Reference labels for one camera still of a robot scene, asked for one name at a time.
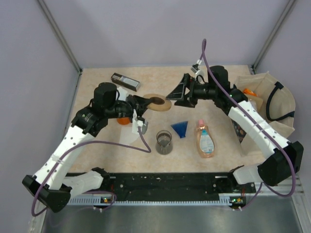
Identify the black rectangular box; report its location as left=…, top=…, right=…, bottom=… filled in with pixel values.
left=111, top=73, right=140, bottom=92

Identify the blue cone dripper lower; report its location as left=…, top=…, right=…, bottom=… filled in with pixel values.
left=171, top=121, right=188, bottom=138

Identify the orange glass carafe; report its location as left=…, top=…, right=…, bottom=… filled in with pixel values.
left=117, top=117, right=131, bottom=125

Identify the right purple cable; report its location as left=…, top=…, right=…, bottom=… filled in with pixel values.
left=199, top=38, right=297, bottom=198

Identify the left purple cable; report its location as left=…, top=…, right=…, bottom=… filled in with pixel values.
left=31, top=126, right=152, bottom=217

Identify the glass flask carafe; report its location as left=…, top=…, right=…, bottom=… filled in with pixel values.
left=155, top=130, right=173, bottom=155

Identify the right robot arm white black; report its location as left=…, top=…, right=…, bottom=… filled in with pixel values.
left=166, top=66, right=304, bottom=192

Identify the grey cable duct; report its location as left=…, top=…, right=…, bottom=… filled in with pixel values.
left=67, top=194, right=246, bottom=207

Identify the wooden ring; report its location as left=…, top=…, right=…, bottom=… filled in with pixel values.
left=143, top=93, right=172, bottom=112

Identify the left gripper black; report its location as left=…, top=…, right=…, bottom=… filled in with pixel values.
left=105, top=94, right=152, bottom=123

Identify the beige tote bag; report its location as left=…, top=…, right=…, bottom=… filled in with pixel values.
left=233, top=70, right=296, bottom=157

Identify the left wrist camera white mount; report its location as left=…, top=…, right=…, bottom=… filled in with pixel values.
left=132, top=110, right=148, bottom=134

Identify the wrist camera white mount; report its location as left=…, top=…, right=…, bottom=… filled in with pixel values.
left=190, top=59, right=204, bottom=76
left=132, top=110, right=148, bottom=134

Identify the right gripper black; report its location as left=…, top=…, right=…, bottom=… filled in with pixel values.
left=166, top=74, right=217, bottom=108

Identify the right aluminium frame post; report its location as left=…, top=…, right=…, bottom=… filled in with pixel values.
left=248, top=0, right=298, bottom=75

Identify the orange capped bottle in bag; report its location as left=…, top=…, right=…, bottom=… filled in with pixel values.
left=243, top=88, right=257, bottom=97

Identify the left aluminium frame post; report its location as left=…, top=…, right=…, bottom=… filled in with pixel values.
left=36, top=0, right=83, bottom=74

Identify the white paper coffee filter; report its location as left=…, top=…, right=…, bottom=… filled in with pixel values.
left=117, top=87, right=129, bottom=99

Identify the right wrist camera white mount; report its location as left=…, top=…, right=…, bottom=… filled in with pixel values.
left=190, top=59, right=204, bottom=76

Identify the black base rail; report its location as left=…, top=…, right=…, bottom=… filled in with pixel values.
left=96, top=172, right=254, bottom=201

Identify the aluminium frame post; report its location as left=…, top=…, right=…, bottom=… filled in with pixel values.
left=36, top=0, right=83, bottom=74
left=248, top=0, right=298, bottom=75

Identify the orange soap bottle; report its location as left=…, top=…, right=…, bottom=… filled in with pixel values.
left=195, top=119, right=215, bottom=158

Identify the purple cable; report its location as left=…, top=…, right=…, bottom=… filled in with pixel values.
left=199, top=38, right=297, bottom=198
left=31, top=126, right=152, bottom=217

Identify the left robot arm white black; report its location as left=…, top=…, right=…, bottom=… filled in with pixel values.
left=22, top=83, right=152, bottom=216

